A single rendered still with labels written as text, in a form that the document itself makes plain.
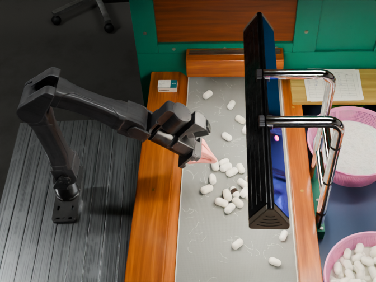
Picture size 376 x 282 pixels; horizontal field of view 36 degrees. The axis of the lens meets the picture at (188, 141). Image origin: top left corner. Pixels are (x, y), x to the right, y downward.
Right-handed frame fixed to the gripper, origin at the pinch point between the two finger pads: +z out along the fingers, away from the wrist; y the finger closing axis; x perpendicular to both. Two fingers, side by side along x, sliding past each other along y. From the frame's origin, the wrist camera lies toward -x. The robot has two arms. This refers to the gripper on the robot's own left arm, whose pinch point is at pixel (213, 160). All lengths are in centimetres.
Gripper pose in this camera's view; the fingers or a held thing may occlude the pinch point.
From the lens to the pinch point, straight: 155.8
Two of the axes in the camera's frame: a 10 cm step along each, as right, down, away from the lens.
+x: -5.9, 5.1, 6.2
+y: 0.4, -7.5, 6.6
